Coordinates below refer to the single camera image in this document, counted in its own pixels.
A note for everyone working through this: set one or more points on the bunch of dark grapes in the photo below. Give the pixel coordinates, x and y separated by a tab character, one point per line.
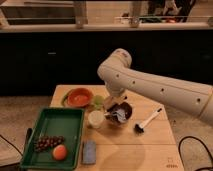
45	142

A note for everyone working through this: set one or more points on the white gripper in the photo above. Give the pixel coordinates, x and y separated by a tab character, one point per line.
110	101

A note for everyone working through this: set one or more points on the green plastic tray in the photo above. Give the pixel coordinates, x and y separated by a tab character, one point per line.
54	126

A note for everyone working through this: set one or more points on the orange bowl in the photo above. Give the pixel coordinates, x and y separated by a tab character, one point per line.
79	97

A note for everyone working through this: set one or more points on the orange peach fruit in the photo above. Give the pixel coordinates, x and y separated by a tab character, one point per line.
59	152

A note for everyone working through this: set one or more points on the brown bowl with cloth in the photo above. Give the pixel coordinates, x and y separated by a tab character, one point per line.
119	113

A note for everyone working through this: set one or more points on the green leafy vegetable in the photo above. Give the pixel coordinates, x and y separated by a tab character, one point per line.
97	102

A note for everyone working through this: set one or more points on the white handled black brush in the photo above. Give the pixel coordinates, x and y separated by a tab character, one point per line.
139	127

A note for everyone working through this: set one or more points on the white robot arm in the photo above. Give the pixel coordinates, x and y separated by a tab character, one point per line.
190	97

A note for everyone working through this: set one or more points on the grey blue eraser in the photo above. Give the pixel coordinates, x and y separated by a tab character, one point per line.
89	152

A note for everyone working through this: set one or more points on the white paper cup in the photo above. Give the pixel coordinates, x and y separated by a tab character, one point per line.
95	119

